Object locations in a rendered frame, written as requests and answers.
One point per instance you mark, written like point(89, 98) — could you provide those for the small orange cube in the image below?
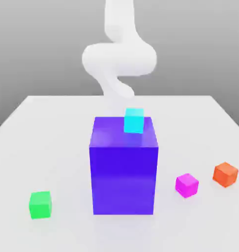
point(225, 174)

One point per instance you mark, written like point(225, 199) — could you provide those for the small green cube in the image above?
point(40, 205)

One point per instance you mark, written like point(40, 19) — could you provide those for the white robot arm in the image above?
point(119, 59)

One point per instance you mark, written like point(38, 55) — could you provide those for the small cyan cube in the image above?
point(133, 122)

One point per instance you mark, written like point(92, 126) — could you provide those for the large purple box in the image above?
point(123, 177)

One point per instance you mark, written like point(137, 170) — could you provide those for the small magenta cube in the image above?
point(186, 186)

